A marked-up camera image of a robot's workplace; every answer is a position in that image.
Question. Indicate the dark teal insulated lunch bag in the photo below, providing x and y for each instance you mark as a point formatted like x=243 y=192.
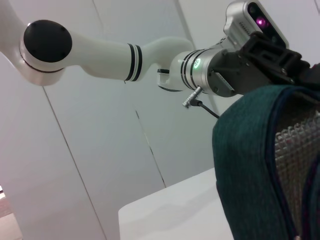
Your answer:
x=240 y=162

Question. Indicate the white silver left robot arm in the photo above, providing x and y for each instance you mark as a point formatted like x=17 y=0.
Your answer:
x=100 y=57

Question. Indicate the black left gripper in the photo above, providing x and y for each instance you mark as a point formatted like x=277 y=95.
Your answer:
x=232 y=75

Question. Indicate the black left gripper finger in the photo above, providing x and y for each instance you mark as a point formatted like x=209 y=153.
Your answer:
x=312 y=76

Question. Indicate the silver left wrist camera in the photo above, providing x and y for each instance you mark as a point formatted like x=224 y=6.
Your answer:
x=240 y=17

